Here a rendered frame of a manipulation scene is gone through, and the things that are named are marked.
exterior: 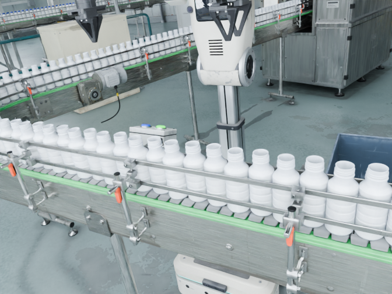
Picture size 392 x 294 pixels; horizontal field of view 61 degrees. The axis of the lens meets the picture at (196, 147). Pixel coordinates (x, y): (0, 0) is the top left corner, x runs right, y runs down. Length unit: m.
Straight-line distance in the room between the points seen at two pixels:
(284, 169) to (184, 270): 1.14
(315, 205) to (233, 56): 0.74
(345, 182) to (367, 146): 0.66
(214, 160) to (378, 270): 0.42
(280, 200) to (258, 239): 0.12
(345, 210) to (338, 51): 3.72
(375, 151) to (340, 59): 3.08
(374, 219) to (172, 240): 0.54
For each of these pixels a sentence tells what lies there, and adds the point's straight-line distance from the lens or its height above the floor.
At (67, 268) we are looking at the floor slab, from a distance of 2.38.
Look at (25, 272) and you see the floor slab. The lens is 2.51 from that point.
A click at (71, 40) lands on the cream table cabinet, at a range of 4.90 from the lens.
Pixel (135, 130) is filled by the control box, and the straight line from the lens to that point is 1.11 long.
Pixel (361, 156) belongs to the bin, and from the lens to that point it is 1.40.
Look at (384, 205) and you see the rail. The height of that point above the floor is 1.11.
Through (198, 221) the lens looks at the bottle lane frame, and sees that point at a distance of 0.90.
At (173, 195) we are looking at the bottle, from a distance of 0.92.
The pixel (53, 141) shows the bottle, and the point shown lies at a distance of 1.17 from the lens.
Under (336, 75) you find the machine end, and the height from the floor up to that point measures 0.28.
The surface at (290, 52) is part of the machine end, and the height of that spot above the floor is 0.51.
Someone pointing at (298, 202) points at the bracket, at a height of 1.09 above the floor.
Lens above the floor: 1.54
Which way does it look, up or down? 27 degrees down
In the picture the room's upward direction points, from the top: 8 degrees counter-clockwise
